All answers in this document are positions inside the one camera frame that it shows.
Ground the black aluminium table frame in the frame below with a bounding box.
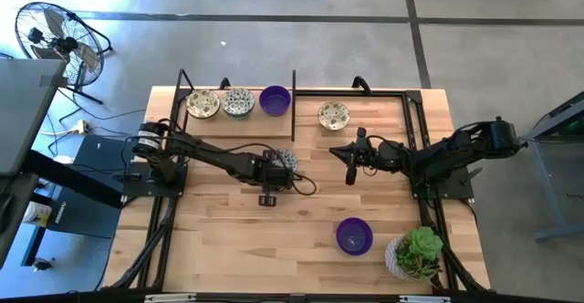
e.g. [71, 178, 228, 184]
[102, 68, 492, 295]

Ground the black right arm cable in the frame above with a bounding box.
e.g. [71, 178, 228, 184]
[362, 133, 401, 177]

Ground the black desk caster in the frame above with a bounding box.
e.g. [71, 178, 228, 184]
[32, 256, 57, 273]

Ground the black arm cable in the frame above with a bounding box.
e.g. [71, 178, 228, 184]
[195, 141, 318, 197]
[362, 133, 401, 177]

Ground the purple plastic bowl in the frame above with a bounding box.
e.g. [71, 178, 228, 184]
[335, 216, 374, 256]
[258, 85, 293, 118]

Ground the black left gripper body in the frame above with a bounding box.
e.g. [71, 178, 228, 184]
[248, 153, 297, 193]

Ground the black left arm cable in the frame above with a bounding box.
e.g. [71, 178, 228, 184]
[195, 141, 318, 197]

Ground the green succulent in white pot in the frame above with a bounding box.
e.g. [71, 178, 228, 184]
[383, 225, 444, 282]

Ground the blue-grey metal table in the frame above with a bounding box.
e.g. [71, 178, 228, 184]
[519, 90, 584, 243]

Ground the black floor fan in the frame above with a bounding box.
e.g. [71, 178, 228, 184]
[14, 1, 114, 106]

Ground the grey desk top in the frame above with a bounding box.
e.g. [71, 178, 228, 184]
[0, 58, 67, 177]

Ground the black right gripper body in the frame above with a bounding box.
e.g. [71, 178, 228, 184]
[345, 127, 405, 186]

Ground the white container with yellow label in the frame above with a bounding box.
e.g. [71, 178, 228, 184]
[21, 201, 53, 227]

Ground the silver metal bracket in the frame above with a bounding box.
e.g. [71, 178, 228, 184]
[144, 293, 191, 303]
[399, 295, 452, 303]

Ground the black desk frame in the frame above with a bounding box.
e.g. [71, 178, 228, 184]
[0, 150, 125, 267]

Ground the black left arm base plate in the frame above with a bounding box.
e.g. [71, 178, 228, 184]
[121, 161, 189, 199]

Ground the yellow pear-pattern bowl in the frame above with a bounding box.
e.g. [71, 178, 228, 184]
[185, 89, 222, 120]
[318, 100, 351, 131]

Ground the white floor cable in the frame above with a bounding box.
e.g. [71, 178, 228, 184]
[38, 128, 78, 137]

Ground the black computer case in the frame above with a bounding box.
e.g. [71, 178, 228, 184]
[45, 133, 134, 240]

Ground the teal floral-pattern bowl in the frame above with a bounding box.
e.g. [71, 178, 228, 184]
[220, 87, 256, 119]
[272, 148, 299, 173]

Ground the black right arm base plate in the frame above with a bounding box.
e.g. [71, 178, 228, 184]
[408, 163, 475, 202]

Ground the black vertical post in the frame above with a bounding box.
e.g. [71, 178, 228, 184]
[290, 68, 297, 142]

